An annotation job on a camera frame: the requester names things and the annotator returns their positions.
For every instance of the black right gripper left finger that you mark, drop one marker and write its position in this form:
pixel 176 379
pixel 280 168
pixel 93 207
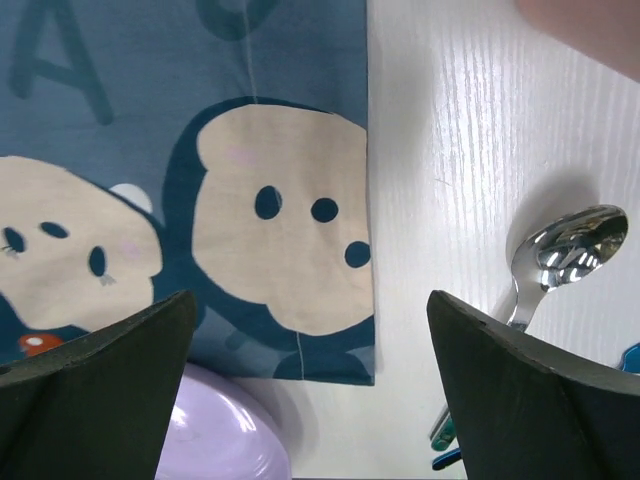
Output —
pixel 97 407

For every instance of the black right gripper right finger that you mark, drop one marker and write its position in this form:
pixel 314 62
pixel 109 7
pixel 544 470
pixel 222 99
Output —
pixel 525 409

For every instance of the purple plastic plate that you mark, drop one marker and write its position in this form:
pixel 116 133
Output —
pixel 219 431

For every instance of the metal spoon green handle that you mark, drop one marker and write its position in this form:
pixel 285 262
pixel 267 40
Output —
pixel 562 253

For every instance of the salmon plastic cup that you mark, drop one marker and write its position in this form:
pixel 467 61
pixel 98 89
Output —
pixel 606 31

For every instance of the blue cartoon bear placemat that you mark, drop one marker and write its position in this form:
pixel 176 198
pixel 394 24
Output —
pixel 218 147

